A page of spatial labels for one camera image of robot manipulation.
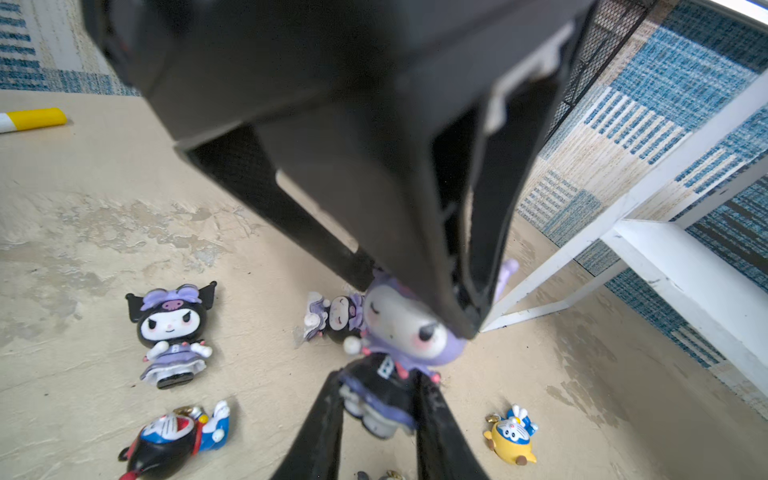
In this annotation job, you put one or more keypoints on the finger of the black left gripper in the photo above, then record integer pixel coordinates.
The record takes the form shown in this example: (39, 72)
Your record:
(423, 167)

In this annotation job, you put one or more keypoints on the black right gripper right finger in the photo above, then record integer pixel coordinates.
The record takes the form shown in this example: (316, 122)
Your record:
(442, 451)

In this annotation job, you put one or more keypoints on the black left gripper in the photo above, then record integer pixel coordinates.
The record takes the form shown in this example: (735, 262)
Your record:
(376, 71)

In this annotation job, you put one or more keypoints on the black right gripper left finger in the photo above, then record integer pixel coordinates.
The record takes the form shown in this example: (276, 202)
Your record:
(315, 453)

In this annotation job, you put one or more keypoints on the striped purple Kuromi figure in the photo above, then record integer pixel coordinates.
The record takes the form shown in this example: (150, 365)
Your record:
(338, 318)

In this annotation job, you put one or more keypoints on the small white purple figure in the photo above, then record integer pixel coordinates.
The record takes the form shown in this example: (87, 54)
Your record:
(388, 475)

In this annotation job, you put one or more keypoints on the yellow Doraemon figure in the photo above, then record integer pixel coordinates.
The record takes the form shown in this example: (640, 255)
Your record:
(510, 436)

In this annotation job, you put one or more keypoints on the yellow white marker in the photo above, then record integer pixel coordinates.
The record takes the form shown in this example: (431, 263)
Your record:
(31, 119)

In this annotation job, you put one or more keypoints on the black wire mesh shelf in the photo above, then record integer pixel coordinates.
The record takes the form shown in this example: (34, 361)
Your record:
(612, 24)

